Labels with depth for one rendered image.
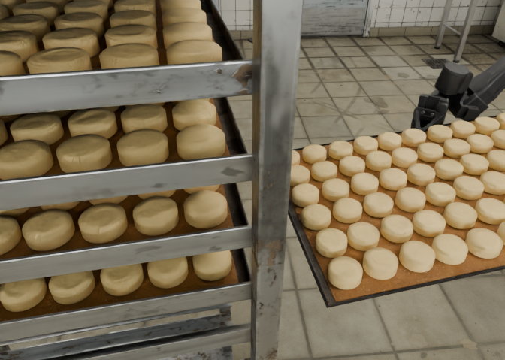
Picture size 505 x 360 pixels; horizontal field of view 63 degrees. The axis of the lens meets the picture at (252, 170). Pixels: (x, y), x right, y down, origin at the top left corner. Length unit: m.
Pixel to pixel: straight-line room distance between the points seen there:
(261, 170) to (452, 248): 0.41
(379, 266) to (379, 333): 1.07
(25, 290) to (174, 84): 0.33
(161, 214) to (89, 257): 0.09
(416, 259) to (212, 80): 0.44
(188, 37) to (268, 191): 0.17
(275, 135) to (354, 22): 4.49
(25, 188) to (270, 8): 0.25
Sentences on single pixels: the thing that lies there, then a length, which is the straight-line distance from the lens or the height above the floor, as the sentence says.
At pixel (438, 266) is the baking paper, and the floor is 0.89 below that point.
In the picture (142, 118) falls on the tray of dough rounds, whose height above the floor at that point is 1.15.
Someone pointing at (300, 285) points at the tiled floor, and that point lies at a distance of 1.77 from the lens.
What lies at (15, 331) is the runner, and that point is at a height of 0.96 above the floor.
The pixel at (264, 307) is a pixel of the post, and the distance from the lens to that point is 0.49.
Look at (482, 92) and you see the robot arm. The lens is 1.16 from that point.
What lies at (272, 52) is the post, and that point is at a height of 1.26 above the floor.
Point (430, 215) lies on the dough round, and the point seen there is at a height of 0.91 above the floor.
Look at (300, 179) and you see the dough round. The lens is 0.79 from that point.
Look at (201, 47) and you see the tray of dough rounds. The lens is 0.39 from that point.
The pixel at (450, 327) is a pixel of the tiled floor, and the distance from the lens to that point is 1.81.
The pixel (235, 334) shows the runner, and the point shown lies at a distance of 0.58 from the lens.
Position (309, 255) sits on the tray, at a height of 0.88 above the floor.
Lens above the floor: 1.36
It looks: 35 degrees down
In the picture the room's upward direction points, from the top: straight up
